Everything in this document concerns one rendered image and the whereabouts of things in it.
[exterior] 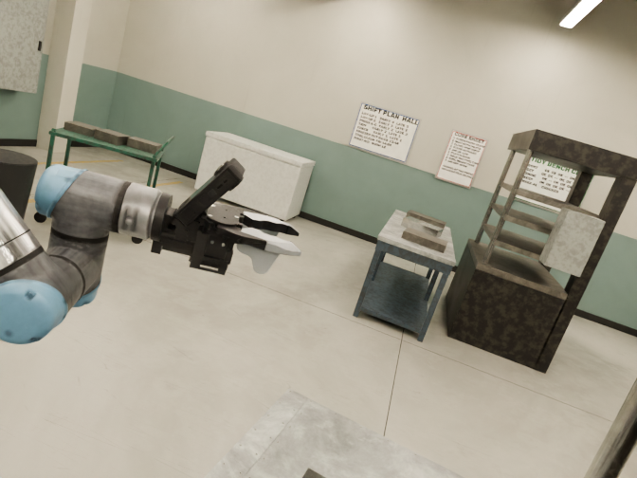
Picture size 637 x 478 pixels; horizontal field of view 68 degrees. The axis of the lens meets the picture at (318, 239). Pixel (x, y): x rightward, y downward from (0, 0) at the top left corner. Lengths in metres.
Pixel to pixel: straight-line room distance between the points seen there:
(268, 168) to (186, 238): 6.17
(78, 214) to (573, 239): 4.12
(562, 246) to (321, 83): 4.50
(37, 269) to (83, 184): 0.14
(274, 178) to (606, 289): 4.99
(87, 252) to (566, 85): 7.17
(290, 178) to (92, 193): 6.12
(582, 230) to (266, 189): 4.16
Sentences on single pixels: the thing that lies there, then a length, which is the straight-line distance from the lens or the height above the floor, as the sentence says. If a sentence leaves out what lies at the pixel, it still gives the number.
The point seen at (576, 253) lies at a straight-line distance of 4.52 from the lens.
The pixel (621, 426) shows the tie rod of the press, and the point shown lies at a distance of 1.39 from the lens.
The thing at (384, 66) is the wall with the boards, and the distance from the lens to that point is 7.46.
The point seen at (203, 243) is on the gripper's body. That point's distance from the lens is 0.69.
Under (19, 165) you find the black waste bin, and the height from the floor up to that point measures 0.61.
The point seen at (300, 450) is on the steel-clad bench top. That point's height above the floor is 0.80.
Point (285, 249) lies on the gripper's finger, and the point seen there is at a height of 1.45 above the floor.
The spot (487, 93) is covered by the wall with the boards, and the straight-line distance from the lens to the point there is 7.39.
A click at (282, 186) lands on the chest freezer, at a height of 0.52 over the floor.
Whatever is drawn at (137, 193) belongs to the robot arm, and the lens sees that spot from 0.70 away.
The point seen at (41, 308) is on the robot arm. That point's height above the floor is 1.36.
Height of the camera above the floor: 1.64
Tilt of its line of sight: 14 degrees down
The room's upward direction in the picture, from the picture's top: 17 degrees clockwise
